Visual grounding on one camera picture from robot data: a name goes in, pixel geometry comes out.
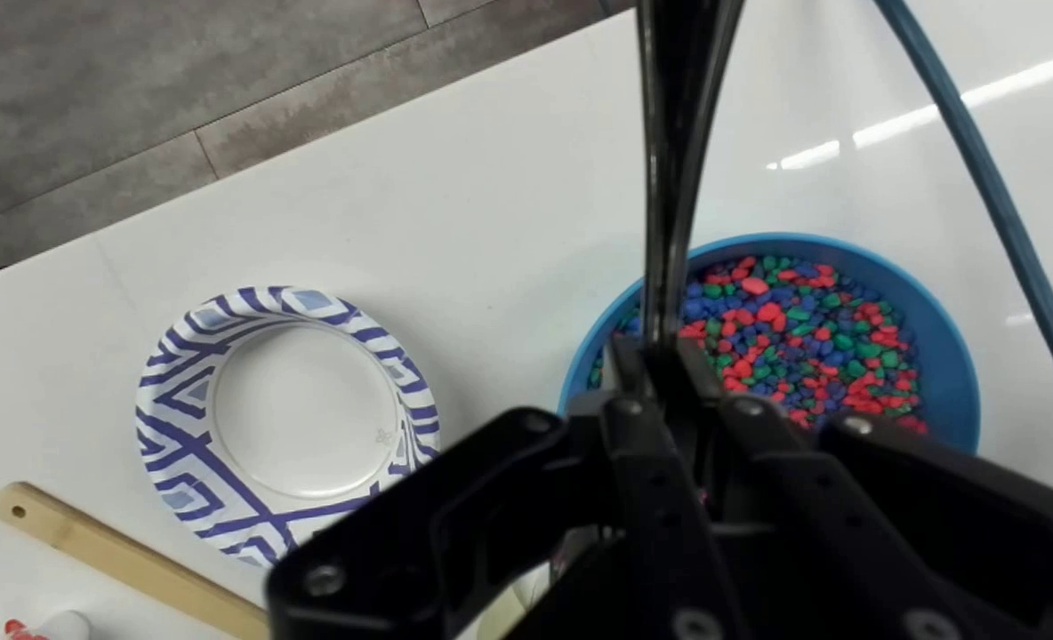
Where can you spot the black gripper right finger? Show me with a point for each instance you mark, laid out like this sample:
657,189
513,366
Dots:
930,546

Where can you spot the red green blue beads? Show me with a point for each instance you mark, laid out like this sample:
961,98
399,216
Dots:
812,343

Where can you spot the blue patterned paper bowl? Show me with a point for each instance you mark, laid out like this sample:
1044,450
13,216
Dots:
181,394

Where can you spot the slotted wooden spatula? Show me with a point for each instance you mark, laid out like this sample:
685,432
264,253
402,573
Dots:
110,552

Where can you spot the small red capped bottle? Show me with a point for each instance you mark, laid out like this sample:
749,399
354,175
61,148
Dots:
48,629

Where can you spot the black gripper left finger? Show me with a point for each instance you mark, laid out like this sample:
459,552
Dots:
657,521

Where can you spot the dark metal spoon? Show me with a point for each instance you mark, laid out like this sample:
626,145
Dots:
668,181

